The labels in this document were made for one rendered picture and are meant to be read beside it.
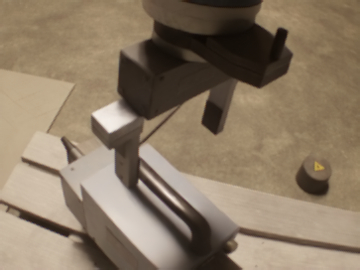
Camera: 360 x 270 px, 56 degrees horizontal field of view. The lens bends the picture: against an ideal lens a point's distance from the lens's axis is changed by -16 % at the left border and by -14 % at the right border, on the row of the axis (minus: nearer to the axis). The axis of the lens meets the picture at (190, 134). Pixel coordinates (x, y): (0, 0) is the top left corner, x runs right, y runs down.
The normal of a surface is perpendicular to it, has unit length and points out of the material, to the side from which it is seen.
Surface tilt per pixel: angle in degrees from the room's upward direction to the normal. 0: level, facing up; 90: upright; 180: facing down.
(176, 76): 90
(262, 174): 0
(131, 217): 0
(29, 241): 0
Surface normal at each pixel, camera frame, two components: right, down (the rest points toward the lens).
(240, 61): -0.39, 0.61
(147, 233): 0.15, -0.69
